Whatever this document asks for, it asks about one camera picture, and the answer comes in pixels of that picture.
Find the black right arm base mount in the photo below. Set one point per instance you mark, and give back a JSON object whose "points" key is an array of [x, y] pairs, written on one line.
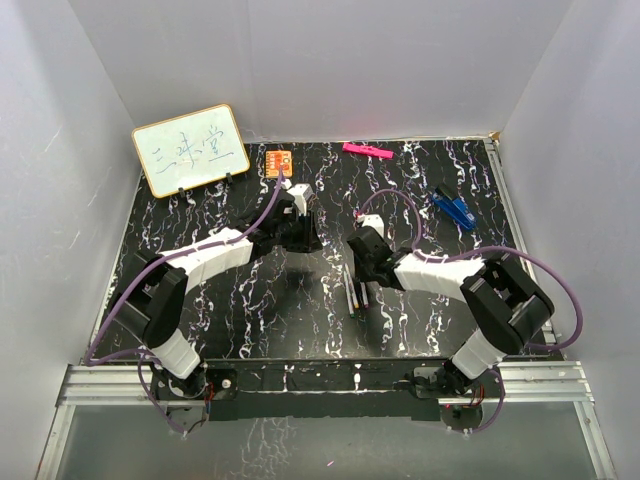
{"points": [[440, 382]]}

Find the white pen with green end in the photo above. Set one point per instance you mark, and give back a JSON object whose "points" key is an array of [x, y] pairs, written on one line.
{"points": [[348, 295]]}

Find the small whiteboard with wooden frame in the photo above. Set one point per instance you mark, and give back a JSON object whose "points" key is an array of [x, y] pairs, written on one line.
{"points": [[190, 150]]}

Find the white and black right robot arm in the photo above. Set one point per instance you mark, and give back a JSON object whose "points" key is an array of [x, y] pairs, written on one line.
{"points": [[508, 306]]}

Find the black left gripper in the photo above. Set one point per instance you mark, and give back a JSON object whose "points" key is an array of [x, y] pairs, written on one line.
{"points": [[309, 241]]}

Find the orange spiral notebook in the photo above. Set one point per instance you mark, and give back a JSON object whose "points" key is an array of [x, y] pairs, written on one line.
{"points": [[278, 162]]}

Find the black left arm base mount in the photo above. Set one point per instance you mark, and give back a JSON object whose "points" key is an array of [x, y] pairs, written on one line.
{"points": [[213, 389]]}

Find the white pen with yellow end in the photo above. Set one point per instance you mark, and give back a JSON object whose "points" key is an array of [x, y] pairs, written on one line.
{"points": [[351, 287]]}

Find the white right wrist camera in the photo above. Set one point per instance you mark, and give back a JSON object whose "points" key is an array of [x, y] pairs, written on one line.
{"points": [[370, 222]]}

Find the white pen with magenta end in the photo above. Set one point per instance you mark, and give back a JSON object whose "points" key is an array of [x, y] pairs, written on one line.
{"points": [[364, 296]]}

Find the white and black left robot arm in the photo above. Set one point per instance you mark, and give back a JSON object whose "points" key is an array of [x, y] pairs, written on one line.
{"points": [[149, 300]]}

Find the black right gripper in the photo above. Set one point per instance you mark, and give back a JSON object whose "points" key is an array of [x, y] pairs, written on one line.
{"points": [[360, 274]]}

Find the aluminium front rail frame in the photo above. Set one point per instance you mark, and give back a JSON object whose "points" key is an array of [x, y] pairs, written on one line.
{"points": [[281, 425]]}

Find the blue stapler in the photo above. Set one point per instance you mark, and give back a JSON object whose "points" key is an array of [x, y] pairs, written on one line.
{"points": [[454, 206]]}

